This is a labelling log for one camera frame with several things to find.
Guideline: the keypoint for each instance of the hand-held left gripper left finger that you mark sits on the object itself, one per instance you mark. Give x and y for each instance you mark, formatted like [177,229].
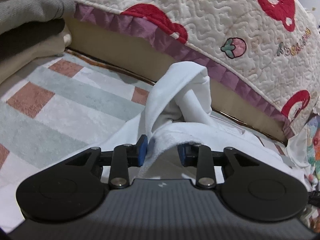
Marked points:
[142,152]

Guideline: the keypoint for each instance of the floral printed cloth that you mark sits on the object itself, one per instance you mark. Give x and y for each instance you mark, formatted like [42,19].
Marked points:
[313,140]

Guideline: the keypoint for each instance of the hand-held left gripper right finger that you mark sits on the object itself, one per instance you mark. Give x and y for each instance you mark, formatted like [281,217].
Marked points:
[181,155]

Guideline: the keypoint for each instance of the white crumpled cloth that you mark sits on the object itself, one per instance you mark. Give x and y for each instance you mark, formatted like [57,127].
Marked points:
[295,152]

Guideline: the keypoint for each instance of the white garment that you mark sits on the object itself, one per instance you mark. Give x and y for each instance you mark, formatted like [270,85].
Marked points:
[190,97]

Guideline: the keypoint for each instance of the quilted bear-print bedspread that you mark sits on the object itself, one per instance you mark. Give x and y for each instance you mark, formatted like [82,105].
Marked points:
[225,25]

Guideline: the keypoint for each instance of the grey folded garment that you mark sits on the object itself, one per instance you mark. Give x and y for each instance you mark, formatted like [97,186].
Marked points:
[27,10]

